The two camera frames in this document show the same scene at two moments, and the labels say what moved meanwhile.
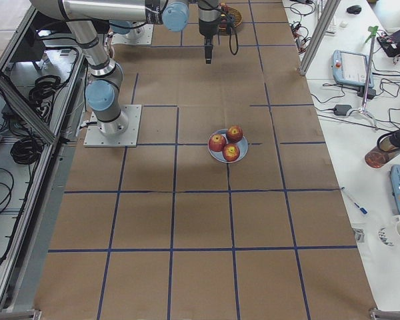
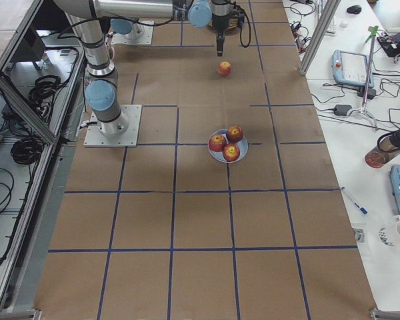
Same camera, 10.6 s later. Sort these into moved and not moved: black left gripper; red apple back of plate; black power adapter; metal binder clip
Moved: black left gripper
Not moved: black power adapter; red apple back of plate; metal binder clip
